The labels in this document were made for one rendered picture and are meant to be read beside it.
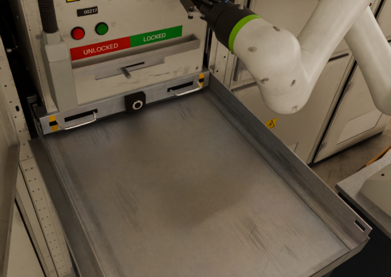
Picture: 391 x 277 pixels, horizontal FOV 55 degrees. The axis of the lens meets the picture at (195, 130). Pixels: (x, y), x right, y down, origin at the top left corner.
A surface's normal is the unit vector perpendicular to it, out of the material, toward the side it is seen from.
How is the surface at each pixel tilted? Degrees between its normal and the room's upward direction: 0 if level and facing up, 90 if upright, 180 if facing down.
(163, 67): 90
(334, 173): 0
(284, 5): 90
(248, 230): 0
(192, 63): 90
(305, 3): 90
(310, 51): 33
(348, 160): 0
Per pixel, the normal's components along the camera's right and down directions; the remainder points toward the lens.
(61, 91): 0.51, 0.61
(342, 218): -0.85, 0.30
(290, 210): 0.08, -0.73
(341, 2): -0.13, -0.21
